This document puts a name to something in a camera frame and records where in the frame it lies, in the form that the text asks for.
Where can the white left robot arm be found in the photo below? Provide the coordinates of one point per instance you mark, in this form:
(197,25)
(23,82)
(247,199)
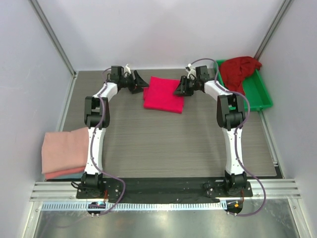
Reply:
(97,119)

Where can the slotted white cable duct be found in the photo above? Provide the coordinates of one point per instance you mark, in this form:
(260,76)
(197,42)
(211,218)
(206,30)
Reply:
(100,206)

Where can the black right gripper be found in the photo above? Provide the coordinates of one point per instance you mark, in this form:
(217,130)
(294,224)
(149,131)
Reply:
(184,86)

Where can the aluminium frame post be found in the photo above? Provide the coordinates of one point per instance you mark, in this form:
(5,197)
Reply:
(51,34)
(286,4)

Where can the aluminium extrusion rail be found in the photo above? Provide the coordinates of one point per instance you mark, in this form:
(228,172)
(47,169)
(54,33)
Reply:
(63,191)

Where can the folded salmon t shirt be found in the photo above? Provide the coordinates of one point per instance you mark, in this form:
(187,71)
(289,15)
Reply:
(56,174)

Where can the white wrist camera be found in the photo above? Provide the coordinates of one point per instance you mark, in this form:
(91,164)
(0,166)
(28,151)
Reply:
(127,69)
(191,72)

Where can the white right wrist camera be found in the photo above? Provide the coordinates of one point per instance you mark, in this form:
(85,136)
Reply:
(191,72)

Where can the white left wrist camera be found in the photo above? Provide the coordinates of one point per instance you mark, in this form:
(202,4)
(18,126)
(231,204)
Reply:
(127,69)

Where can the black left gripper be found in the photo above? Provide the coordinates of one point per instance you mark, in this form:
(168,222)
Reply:
(140,83)

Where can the right aluminium frame post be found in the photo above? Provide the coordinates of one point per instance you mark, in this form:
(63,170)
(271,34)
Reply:
(286,4)

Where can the folded light pink t shirt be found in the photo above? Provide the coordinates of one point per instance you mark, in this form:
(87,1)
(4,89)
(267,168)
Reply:
(64,150)

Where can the dark red t shirt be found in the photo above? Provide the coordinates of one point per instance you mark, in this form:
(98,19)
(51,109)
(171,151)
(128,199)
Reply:
(235,71)

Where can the left aluminium frame post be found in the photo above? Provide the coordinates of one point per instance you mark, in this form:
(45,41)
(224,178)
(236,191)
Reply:
(51,34)

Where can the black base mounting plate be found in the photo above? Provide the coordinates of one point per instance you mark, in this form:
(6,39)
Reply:
(164,189)

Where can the green plastic tray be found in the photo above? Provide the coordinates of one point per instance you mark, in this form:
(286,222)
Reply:
(255,90)

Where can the hot pink t shirt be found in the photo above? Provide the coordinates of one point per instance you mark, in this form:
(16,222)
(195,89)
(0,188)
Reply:
(159,95)

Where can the folded light blue t shirt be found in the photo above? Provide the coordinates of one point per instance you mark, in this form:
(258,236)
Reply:
(71,176)

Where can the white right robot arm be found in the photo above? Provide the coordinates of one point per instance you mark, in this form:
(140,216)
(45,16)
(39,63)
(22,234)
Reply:
(230,116)

